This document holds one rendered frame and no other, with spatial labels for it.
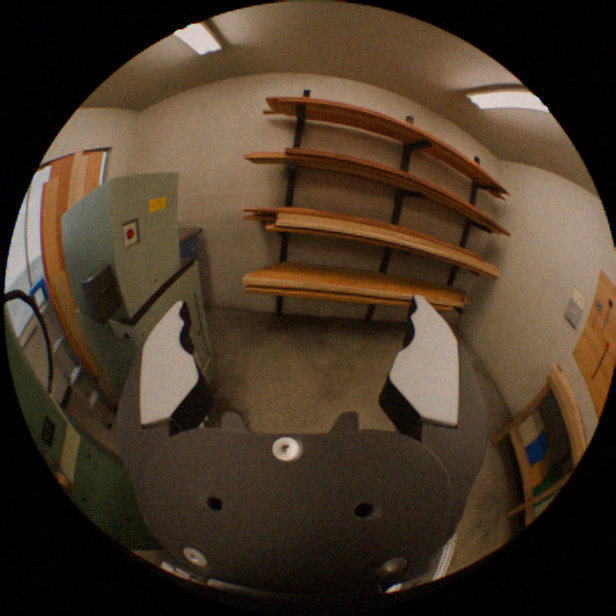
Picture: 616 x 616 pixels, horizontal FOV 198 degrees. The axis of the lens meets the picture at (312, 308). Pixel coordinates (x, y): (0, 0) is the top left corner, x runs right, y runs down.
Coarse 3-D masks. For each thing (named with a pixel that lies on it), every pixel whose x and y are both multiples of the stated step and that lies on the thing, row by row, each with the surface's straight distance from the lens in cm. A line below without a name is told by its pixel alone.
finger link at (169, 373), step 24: (168, 312) 12; (168, 336) 10; (144, 360) 9; (168, 360) 8; (192, 360) 8; (144, 384) 8; (168, 384) 8; (192, 384) 7; (144, 408) 8; (168, 408) 7; (192, 408) 7
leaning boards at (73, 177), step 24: (72, 168) 234; (96, 168) 247; (48, 192) 218; (72, 192) 228; (48, 216) 213; (48, 240) 210; (48, 264) 208; (48, 288) 211; (72, 312) 206; (72, 336) 211; (96, 360) 225
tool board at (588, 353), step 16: (608, 288) 248; (608, 304) 244; (592, 320) 241; (608, 320) 246; (592, 336) 241; (608, 336) 246; (576, 352) 242; (592, 352) 242; (608, 352) 247; (592, 368) 244; (608, 368) 248; (592, 384) 247; (608, 384) 253
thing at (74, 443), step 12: (60, 408) 102; (72, 432) 88; (72, 444) 87; (84, 444) 85; (72, 456) 87; (84, 456) 86; (60, 468) 98; (72, 468) 88; (84, 468) 88; (72, 480) 89; (84, 480) 91; (72, 492) 91; (84, 492) 93; (84, 504) 96
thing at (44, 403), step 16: (16, 336) 93; (16, 352) 79; (16, 368) 81; (32, 368) 100; (16, 384) 82; (32, 384) 82; (32, 400) 84; (48, 400) 86; (32, 416) 86; (48, 416) 88; (64, 432) 92; (48, 448) 93
